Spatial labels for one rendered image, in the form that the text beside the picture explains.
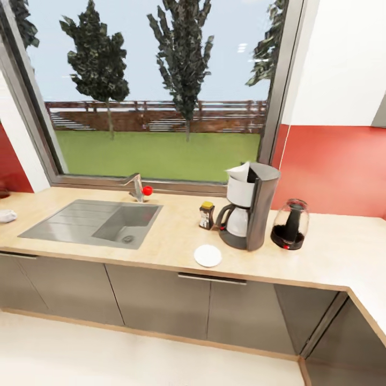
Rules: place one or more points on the fixed window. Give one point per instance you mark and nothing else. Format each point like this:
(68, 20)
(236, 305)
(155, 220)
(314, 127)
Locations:
(177, 90)

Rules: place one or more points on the paper coffee filter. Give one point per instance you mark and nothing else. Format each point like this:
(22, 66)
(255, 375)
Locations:
(239, 173)

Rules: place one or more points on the coffee maker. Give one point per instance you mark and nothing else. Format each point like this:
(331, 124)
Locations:
(242, 223)

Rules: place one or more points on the electric kettle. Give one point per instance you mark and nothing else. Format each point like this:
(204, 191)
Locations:
(291, 224)

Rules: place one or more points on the drop in sink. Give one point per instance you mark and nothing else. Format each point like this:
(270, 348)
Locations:
(105, 224)

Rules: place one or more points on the bottle of coffee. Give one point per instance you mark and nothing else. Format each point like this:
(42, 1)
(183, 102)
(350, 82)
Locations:
(206, 211)

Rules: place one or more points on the saucer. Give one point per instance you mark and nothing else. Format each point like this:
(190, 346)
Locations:
(207, 255)

